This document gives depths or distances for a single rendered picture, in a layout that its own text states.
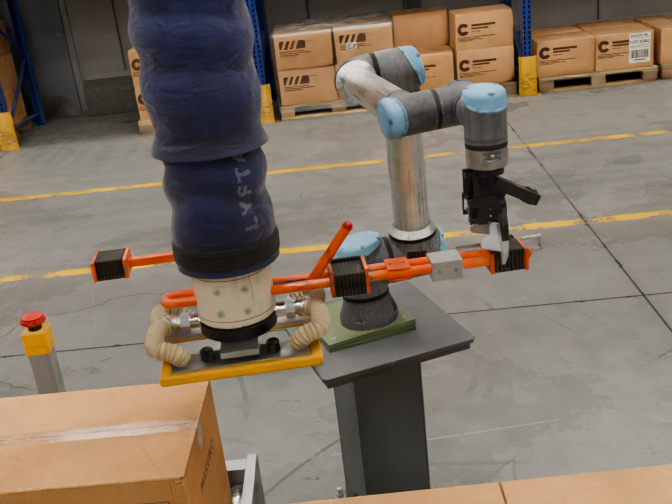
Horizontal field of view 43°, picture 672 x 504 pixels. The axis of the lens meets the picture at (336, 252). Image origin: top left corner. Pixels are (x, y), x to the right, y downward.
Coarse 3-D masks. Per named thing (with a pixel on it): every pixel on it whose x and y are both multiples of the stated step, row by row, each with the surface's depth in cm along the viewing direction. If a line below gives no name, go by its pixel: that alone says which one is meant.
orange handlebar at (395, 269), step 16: (144, 256) 208; (160, 256) 207; (464, 256) 189; (480, 256) 190; (384, 272) 185; (400, 272) 185; (416, 272) 185; (272, 288) 183; (288, 288) 183; (304, 288) 184; (320, 288) 184; (176, 304) 182; (192, 304) 182
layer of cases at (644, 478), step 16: (528, 480) 229; (544, 480) 228; (560, 480) 228; (576, 480) 227; (592, 480) 226; (608, 480) 226; (624, 480) 225; (640, 480) 224; (656, 480) 224; (368, 496) 230; (384, 496) 229; (400, 496) 229; (416, 496) 228; (432, 496) 227; (448, 496) 227; (464, 496) 226; (480, 496) 225; (496, 496) 224; (512, 496) 224; (528, 496) 223; (544, 496) 222; (560, 496) 222; (576, 496) 221; (592, 496) 220; (608, 496) 220; (624, 496) 219; (640, 496) 219; (656, 496) 218
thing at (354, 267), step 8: (352, 256) 190; (360, 256) 189; (328, 264) 186; (336, 264) 189; (344, 264) 189; (352, 264) 188; (360, 264) 188; (328, 272) 185; (336, 272) 185; (344, 272) 185; (352, 272) 184; (360, 272) 182; (368, 272) 183; (336, 280) 182; (344, 280) 182; (352, 280) 182; (360, 280) 183; (368, 280) 183; (336, 288) 183; (344, 288) 183; (352, 288) 183; (360, 288) 183; (368, 288) 184; (336, 296) 183
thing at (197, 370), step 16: (208, 352) 178; (272, 352) 180; (288, 352) 180; (304, 352) 179; (320, 352) 179; (176, 368) 178; (192, 368) 177; (208, 368) 177; (224, 368) 177; (240, 368) 177; (256, 368) 177; (272, 368) 177; (288, 368) 177; (160, 384) 176; (176, 384) 176
